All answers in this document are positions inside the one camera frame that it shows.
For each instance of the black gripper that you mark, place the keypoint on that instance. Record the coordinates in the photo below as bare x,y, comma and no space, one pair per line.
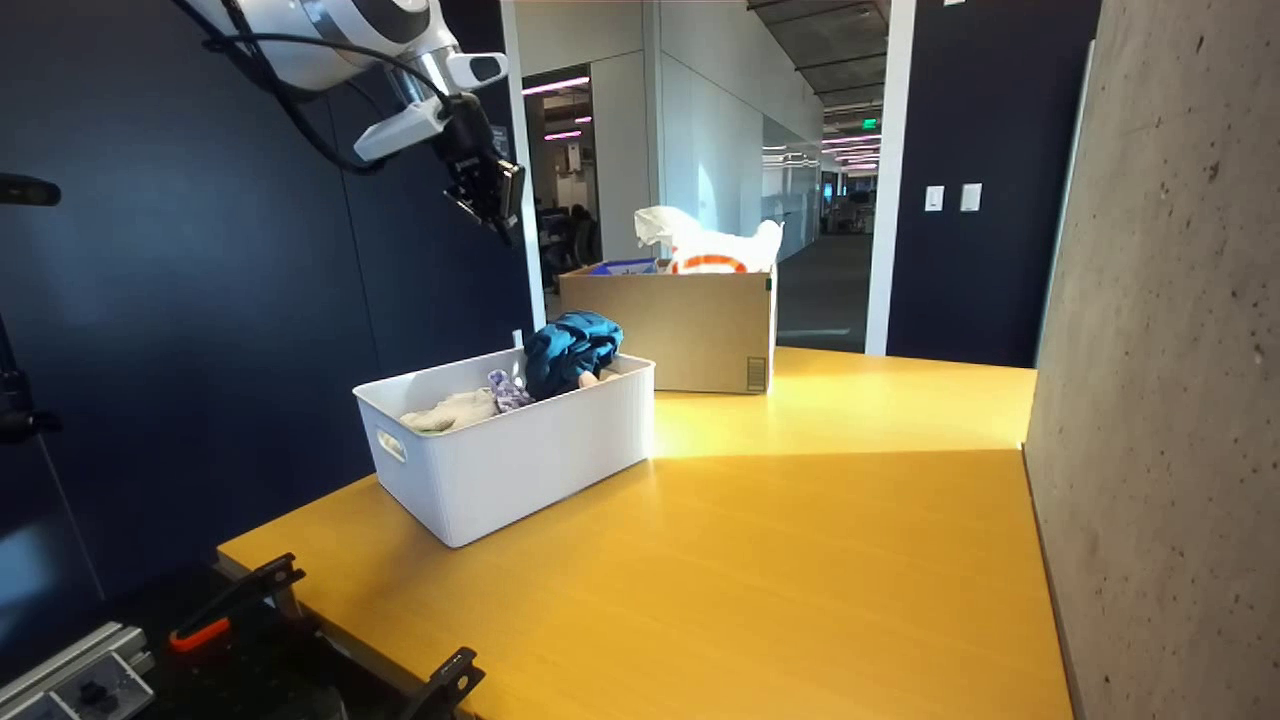
476,155

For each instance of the dark blue shirt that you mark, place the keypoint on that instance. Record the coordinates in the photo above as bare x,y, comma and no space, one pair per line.
571,349

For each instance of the purple patterned shirt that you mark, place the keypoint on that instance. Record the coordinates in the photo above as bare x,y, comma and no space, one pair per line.
508,385

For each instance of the cream white towel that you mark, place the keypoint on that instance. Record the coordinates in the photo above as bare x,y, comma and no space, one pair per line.
450,409

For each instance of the white ribbed plastic basket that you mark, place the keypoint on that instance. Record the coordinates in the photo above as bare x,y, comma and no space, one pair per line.
523,454

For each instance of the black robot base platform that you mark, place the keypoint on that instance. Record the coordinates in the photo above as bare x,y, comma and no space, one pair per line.
265,667

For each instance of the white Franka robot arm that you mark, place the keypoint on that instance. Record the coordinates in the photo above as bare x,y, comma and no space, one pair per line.
334,35

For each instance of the blue printed carton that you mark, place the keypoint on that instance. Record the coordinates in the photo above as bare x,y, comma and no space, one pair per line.
624,265

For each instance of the white plastic bag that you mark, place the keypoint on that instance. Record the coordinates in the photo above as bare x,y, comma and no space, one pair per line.
695,238

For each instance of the brown cardboard box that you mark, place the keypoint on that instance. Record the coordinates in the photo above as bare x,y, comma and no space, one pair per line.
682,333

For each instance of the grey concrete pillar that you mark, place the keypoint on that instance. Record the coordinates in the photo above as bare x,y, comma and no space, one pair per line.
1174,372

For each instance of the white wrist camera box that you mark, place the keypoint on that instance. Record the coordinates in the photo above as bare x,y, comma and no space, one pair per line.
400,131

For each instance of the white wall switch plate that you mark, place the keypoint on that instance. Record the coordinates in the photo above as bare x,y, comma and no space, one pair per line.
969,197
935,197

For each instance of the black camera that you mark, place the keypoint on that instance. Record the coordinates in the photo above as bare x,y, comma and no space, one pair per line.
25,189

